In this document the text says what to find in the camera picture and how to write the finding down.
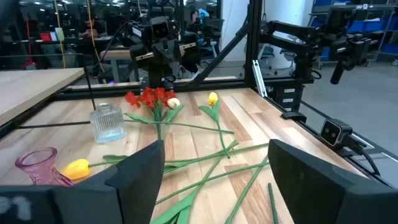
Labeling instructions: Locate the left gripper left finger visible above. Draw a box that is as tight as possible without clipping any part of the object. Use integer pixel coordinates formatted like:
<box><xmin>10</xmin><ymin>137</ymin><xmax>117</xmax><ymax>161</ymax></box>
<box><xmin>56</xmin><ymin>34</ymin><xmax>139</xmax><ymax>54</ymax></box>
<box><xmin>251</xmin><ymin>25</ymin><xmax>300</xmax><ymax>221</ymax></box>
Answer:
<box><xmin>74</xmin><ymin>139</ymin><xmax>165</xmax><ymax>224</ymax></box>

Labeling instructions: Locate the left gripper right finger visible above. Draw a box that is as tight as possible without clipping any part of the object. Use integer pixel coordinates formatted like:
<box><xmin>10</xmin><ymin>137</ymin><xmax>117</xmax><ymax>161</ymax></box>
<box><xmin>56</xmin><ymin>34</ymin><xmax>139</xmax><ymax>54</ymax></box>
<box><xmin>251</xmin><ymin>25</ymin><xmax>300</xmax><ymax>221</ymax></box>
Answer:
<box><xmin>267</xmin><ymin>139</ymin><xmax>355</xmax><ymax>224</ymax></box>

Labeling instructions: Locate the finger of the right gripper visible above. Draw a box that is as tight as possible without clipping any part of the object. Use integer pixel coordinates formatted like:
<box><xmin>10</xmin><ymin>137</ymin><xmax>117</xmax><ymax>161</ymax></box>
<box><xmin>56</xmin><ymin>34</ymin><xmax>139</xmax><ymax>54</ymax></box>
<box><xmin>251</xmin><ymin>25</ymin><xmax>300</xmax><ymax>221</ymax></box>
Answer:
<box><xmin>129</xmin><ymin>43</ymin><xmax>150</xmax><ymax>70</ymax></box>
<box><xmin>182</xmin><ymin>32</ymin><xmax>201</xmax><ymax>74</ymax></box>

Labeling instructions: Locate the yellow artificial tulip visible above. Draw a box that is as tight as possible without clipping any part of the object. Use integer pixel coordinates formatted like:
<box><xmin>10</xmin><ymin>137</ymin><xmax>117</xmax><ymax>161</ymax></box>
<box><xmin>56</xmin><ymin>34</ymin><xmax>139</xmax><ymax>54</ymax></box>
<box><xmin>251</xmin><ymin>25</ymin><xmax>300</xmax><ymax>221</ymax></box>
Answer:
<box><xmin>61</xmin><ymin>143</ymin><xmax>270</xmax><ymax>182</ymax></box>
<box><xmin>198</xmin><ymin>91</ymin><xmax>231</xmax><ymax>159</ymax></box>

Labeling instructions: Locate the clear ribbed glass vase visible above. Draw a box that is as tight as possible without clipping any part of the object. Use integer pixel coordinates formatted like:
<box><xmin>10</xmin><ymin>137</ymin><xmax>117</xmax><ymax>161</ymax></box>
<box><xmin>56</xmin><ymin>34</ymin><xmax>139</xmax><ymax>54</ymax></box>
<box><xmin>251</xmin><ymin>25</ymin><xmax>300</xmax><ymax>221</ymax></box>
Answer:
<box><xmin>89</xmin><ymin>102</ymin><xmax>127</xmax><ymax>144</ymax></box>

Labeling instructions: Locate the pink glass vase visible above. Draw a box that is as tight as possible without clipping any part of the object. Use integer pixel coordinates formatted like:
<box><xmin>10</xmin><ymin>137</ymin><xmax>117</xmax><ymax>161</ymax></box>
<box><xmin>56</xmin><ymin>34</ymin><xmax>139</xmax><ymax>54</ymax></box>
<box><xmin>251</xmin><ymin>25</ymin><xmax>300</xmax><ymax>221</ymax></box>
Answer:
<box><xmin>14</xmin><ymin>146</ymin><xmax>75</xmax><ymax>187</ymax></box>

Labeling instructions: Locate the background wooden table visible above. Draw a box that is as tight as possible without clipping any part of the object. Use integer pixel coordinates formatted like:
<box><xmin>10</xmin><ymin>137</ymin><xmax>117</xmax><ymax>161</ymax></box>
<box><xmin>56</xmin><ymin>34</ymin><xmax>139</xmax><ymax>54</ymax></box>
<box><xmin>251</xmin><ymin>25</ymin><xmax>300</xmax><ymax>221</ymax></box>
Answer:
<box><xmin>101</xmin><ymin>49</ymin><xmax>141</xmax><ymax>83</ymax></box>

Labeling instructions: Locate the red artificial flower bunch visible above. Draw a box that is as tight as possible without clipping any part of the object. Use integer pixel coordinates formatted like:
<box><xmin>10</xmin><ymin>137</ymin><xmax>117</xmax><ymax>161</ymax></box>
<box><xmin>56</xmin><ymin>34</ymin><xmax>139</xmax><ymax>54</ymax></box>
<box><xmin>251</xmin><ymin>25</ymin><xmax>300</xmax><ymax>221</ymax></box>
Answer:
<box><xmin>124</xmin><ymin>86</ymin><xmax>178</xmax><ymax>141</ymax></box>

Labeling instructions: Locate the maroon artificial tulip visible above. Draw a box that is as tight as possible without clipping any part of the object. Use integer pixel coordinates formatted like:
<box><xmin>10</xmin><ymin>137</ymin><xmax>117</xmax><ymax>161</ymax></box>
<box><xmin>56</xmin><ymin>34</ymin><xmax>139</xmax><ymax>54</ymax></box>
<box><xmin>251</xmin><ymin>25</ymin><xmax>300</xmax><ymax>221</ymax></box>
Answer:
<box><xmin>149</xmin><ymin>140</ymin><xmax>239</xmax><ymax>224</ymax></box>

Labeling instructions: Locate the black clamp foot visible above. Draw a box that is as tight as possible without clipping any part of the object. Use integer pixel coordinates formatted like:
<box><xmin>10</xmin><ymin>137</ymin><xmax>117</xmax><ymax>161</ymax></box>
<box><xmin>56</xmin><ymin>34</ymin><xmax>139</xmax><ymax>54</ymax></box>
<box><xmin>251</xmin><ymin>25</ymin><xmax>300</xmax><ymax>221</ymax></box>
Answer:
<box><xmin>281</xmin><ymin>111</ymin><xmax>308</xmax><ymax>123</ymax></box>

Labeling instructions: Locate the grey office chair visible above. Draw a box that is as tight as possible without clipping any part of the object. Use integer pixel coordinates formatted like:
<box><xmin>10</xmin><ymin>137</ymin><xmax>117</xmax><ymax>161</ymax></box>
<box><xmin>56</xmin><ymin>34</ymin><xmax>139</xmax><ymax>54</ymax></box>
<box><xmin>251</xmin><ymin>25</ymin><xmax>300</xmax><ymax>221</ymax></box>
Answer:
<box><xmin>257</xmin><ymin>43</ymin><xmax>296</xmax><ymax>77</ymax></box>

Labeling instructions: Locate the black controller box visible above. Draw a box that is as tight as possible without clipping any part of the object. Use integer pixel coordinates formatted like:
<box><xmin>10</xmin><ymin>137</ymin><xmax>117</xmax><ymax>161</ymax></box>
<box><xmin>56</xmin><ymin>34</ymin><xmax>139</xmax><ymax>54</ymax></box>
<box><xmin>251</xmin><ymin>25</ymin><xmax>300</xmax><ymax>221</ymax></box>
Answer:
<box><xmin>272</xmin><ymin>83</ymin><xmax>305</xmax><ymax>113</ymax></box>

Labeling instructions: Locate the rack with blue bins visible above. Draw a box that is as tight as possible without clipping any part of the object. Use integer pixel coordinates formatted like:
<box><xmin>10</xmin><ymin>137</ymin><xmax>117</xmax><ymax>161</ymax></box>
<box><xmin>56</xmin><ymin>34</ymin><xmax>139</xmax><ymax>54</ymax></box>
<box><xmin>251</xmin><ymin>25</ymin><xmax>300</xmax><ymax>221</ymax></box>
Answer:
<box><xmin>309</xmin><ymin>0</ymin><xmax>398</xmax><ymax>63</ymax></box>

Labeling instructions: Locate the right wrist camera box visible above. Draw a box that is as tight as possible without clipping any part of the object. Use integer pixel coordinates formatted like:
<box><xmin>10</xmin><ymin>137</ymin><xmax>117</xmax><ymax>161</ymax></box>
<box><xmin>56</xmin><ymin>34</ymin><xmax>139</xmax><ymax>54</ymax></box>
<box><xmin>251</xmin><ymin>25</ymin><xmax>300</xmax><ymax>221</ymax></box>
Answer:
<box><xmin>150</xmin><ymin>16</ymin><xmax>171</xmax><ymax>40</ymax></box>

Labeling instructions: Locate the yellow hanging cable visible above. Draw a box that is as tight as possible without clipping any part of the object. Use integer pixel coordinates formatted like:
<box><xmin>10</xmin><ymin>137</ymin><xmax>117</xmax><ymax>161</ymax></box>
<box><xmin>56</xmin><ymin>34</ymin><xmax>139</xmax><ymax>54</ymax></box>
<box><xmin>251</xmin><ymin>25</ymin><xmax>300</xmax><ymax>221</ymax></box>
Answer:
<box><xmin>85</xmin><ymin>0</ymin><xmax>106</xmax><ymax>74</ymax></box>

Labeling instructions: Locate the black table-level camera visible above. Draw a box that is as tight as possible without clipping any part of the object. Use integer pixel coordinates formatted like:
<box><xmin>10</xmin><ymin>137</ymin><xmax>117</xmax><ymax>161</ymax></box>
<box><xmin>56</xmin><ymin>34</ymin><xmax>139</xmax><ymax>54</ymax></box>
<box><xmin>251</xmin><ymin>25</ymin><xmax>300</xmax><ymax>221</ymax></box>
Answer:
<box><xmin>319</xmin><ymin>118</ymin><xmax>354</xmax><ymax>147</ymax></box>

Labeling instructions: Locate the silver metal bracket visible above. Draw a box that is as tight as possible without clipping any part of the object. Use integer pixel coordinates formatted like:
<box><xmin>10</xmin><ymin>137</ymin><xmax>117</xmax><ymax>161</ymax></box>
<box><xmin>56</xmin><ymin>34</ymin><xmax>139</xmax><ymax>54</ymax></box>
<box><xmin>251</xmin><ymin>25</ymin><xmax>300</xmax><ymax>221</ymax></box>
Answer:
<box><xmin>251</xmin><ymin>59</ymin><xmax>268</xmax><ymax>98</ymax></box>

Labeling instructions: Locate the black camera cable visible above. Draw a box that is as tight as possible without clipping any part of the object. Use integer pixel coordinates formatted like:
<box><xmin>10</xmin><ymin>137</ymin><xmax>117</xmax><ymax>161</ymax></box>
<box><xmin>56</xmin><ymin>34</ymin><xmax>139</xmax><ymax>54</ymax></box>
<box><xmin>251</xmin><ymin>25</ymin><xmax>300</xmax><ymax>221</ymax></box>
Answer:
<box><xmin>341</xmin><ymin>136</ymin><xmax>382</xmax><ymax>177</ymax></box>

